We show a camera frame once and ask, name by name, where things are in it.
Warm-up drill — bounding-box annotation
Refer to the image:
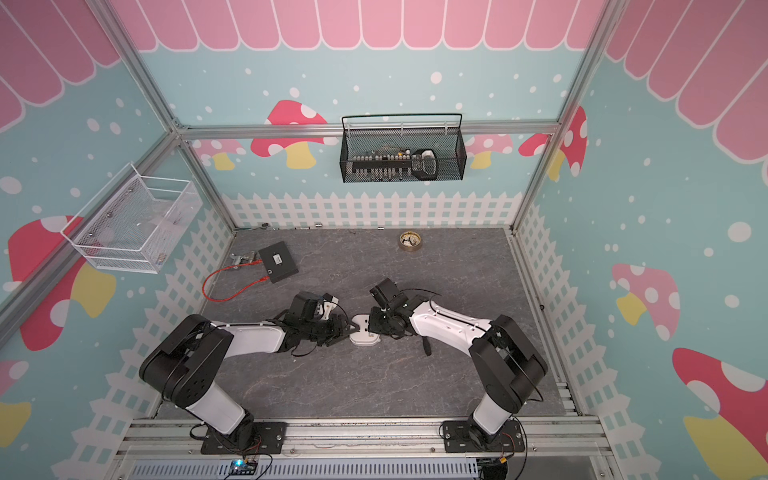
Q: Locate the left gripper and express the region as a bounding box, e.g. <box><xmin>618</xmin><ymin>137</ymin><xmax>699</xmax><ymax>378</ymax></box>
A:
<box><xmin>301</xmin><ymin>313</ymin><xmax>360</xmax><ymax>346</ymax></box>

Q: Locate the aluminium front rail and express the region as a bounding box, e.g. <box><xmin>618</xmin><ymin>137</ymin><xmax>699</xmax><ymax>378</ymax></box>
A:
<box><xmin>105</xmin><ymin>416</ymin><xmax>622</xmax><ymax>479</ymax></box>

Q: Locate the white alarm clock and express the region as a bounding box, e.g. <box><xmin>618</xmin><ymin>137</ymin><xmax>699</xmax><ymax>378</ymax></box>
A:
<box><xmin>349</xmin><ymin>314</ymin><xmax>381</xmax><ymax>347</ymax></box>

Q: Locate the black wire mesh basket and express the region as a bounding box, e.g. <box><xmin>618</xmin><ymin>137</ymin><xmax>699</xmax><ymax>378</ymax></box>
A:
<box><xmin>339</xmin><ymin>113</ymin><xmax>467</xmax><ymax>183</ymax></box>

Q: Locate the white wire basket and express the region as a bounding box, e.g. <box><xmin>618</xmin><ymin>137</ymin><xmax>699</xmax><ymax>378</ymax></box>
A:
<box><xmin>60</xmin><ymin>164</ymin><xmax>203</xmax><ymax>274</ymax></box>

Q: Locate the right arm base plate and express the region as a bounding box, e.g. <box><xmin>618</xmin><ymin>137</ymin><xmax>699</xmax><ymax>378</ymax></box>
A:
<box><xmin>438</xmin><ymin>420</ymin><xmax>526</xmax><ymax>455</ymax></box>

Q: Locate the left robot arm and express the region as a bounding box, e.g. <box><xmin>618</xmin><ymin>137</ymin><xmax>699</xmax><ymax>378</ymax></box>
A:
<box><xmin>139</xmin><ymin>292</ymin><xmax>360</xmax><ymax>451</ymax></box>

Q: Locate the tape roll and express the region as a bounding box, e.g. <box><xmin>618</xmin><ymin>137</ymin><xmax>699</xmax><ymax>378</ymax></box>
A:
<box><xmin>398</xmin><ymin>231</ymin><xmax>423</xmax><ymax>252</ymax></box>

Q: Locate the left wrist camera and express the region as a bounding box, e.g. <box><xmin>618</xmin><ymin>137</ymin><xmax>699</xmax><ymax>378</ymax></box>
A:
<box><xmin>319</xmin><ymin>293</ymin><xmax>338</xmax><ymax>320</ymax></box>

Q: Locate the small circuit board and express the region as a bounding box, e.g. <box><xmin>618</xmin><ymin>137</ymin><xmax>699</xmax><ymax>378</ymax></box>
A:
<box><xmin>228</xmin><ymin>459</ymin><xmax>259</xmax><ymax>477</ymax></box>

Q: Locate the black box device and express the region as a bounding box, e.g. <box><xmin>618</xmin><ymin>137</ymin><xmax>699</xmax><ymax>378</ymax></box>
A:
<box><xmin>257</xmin><ymin>241</ymin><xmax>299</xmax><ymax>284</ymax></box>

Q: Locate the red cable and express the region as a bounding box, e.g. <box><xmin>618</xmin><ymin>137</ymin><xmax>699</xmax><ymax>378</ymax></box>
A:
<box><xmin>201</xmin><ymin>260</ymin><xmax>271</xmax><ymax>303</ymax></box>

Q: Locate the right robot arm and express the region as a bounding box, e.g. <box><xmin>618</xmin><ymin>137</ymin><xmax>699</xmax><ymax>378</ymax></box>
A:
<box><xmin>369</xmin><ymin>278</ymin><xmax>549</xmax><ymax>446</ymax></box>

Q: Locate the metal clip bracket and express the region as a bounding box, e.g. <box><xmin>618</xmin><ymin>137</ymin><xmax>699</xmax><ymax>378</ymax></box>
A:
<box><xmin>230</xmin><ymin>251</ymin><xmax>257</xmax><ymax>270</ymax></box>

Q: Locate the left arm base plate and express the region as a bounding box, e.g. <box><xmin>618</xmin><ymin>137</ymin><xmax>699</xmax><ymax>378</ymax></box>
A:
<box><xmin>200</xmin><ymin>422</ymin><xmax>288</xmax><ymax>456</ymax></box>

